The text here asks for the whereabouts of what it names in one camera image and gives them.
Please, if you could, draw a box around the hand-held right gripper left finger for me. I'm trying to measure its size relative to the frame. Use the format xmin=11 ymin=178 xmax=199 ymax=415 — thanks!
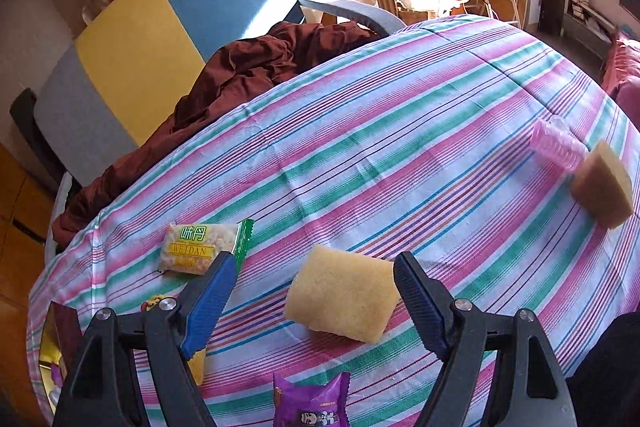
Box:
xmin=52 ymin=251 xmax=239 ymax=427

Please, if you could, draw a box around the grey yellow blue armchair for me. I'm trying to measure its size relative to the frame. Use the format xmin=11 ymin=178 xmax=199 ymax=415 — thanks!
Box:
xmin=10 ymin=0 xmax=407 ymax=208

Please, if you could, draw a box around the yellow sponge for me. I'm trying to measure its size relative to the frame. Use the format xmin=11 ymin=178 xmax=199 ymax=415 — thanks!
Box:
xmin=284 ymin=245 xmax=402 ymax=343
xmin=570 ymin=140 xmax=636 ymax=229

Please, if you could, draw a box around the person's dark clothing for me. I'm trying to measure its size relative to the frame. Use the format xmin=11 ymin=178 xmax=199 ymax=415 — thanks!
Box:
xmin=564 ymin=311 xmax=640 ymax=427

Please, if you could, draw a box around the white shelf unit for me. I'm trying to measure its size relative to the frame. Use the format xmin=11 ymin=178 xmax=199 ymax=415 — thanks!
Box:
xmin=559 ymin=0 xmax=631 ymax=58

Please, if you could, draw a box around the pink cushion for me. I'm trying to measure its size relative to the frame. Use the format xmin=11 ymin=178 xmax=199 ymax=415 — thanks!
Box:
xmin=599 ymin=29 xmax=640 ymax=128

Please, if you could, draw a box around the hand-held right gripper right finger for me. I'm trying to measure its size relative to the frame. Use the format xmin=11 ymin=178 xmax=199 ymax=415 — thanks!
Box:
xmin=393 ymin=251 xmax=577 ymax=427

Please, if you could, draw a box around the purple snack packet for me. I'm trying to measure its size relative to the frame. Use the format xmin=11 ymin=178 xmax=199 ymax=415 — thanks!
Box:
xmin=272 ymin=371 xmax=352 ymax=427

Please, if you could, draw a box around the dark red packet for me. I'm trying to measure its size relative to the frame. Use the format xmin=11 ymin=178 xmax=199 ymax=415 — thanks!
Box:
xmin=50 ymin=302 xmax=86 ymax=370

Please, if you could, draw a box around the pink ribbed plastic cup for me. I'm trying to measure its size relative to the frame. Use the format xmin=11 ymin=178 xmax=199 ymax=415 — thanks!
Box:
xmin=529 ymin=116 xmax=590 ymax=176

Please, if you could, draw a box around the brown crumpled quilt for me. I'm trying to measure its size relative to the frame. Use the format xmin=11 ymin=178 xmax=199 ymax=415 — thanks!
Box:
xmin=52 ymin=19 xmax=386 ymax=245

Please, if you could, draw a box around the striped pink green blanket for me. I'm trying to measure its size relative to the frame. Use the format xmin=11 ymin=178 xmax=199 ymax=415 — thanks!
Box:
xmin=26 ymin=14 xmax=640 ymax=427

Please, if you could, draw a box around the pale snack packet green edge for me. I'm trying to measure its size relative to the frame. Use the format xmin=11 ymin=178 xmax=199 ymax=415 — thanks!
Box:
xmin=158 ymin=218 xmax=256 ymax=278

